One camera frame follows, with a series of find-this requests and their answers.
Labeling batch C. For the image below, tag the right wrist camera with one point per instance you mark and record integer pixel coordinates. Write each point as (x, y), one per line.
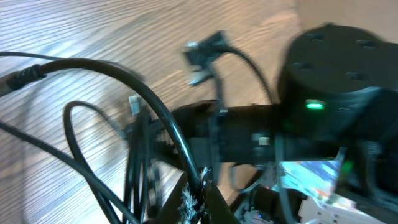
(200, 55)

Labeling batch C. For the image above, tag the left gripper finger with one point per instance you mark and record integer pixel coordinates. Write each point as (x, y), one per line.
(182, 208)

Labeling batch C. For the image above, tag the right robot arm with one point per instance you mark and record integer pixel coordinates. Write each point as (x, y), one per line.
(336, 99)

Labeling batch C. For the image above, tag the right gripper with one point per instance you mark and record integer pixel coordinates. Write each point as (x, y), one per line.
(241, 135)

